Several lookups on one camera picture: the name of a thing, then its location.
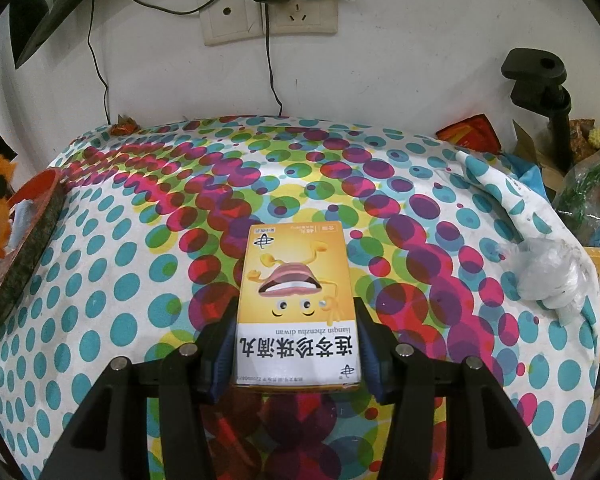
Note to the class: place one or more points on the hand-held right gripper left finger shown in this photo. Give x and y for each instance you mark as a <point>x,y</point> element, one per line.
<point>222,355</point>

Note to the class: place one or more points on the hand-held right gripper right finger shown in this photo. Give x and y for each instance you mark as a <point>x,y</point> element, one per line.
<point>372,355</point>

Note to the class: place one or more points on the red round tray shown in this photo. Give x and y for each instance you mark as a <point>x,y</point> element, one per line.
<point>30,255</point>

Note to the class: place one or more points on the yellow medicine box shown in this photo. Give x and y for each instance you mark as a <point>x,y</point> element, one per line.
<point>295,310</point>

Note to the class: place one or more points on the small orange red wrapper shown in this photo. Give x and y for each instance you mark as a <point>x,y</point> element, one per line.
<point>124,126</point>

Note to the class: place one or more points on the polka dot tablecloth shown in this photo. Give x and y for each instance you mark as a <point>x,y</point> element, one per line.
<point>155,210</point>

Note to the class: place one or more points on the black curved television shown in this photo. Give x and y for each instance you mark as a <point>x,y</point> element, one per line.
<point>45,15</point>

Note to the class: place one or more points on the crumpled white plastic bag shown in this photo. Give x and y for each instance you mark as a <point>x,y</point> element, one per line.
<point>550,270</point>

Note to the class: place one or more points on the blue plastic bag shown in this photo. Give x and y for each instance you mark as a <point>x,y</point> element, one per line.
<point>530,180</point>

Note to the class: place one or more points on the red packet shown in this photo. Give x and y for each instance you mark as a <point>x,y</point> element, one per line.
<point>467,132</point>

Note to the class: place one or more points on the open cardboard carton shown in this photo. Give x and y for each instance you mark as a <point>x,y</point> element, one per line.
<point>530,145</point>

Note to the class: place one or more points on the clear plastic bag of goods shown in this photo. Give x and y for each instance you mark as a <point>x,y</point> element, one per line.
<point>590,195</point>

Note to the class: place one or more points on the black clamp stand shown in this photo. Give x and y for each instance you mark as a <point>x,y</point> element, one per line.
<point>530,67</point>

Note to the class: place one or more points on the white wall socket plate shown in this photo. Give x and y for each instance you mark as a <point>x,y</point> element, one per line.
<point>230,15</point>

